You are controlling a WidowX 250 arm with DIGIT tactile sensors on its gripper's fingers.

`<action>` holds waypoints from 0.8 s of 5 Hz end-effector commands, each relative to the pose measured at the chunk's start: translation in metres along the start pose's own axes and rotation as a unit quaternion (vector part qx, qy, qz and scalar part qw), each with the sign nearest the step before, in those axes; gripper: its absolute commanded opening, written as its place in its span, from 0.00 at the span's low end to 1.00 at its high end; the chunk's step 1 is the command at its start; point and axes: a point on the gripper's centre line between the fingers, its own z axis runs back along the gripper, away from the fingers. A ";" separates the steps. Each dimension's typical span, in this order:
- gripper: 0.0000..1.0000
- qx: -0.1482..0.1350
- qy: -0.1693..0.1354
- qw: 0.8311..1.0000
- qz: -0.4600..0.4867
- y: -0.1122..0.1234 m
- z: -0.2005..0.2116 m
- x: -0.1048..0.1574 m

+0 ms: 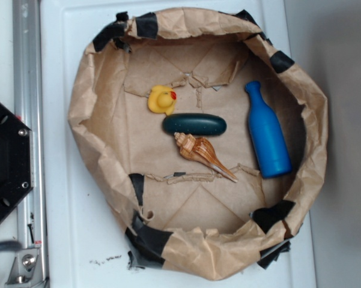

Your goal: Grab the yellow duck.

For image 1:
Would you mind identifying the aluminium extrusion rail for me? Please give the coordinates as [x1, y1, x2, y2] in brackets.
[13, 1, 50, 287]

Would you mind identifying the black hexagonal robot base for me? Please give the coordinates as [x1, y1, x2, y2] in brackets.
[0, 103, 32, 224]

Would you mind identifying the dark green oval pickle toy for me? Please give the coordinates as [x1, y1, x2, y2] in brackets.
[162, 113, 227, 136]

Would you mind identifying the brown striped conch shell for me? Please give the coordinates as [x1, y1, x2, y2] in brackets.
[174, 132, 238, 183]

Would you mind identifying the brown paper bag bin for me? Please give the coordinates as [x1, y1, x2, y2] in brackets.
[68, 8, 329, 280]

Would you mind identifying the yellow rubber duck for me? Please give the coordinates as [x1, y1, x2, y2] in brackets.
[148, 85, 177, 116]

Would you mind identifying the metal corner bracket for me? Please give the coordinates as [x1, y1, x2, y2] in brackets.
[5, 248, 43, 287]

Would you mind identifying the blue plastic bottle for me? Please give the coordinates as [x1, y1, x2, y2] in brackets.
[245, 81, 292, 178]

